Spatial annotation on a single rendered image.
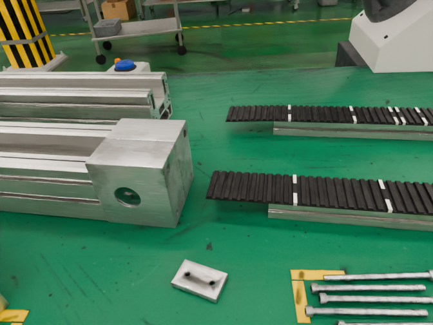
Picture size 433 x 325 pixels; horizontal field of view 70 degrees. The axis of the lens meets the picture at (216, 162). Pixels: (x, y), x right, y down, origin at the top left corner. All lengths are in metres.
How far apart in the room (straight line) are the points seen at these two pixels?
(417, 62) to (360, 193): 0.49
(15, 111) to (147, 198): 0.37
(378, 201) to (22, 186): 0.42
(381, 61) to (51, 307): 0.75
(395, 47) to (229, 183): 0.54
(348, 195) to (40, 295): 0.35
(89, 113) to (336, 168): 0.41
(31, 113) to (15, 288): 0.34
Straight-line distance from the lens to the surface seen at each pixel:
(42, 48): 3.84
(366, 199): 0.39
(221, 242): 0.37
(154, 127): 0.40
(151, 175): 0.34
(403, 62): 0.83
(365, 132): 0.55
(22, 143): 0.52
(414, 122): 0.57
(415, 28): 0.81
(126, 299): 0.35
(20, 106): 0.66
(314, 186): 0.40
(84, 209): 0.43
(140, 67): 0.72
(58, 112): 0.62
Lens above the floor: 1.07
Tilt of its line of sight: 37 degrees down
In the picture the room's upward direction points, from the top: 5 degrees counter-clockwise
